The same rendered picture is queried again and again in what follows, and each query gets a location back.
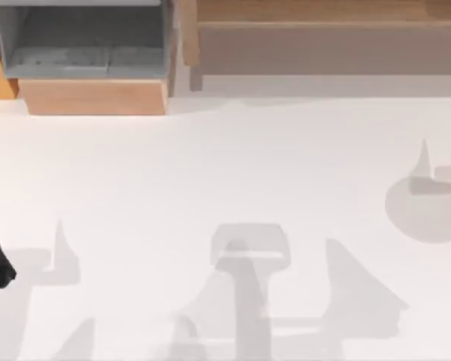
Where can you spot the pale wooden drawer front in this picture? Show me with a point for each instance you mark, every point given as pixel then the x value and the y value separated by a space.
pixel 94 96

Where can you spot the pulled-out drawer grey pierced inside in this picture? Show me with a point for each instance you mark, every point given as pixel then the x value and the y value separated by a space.
pixel 84 41

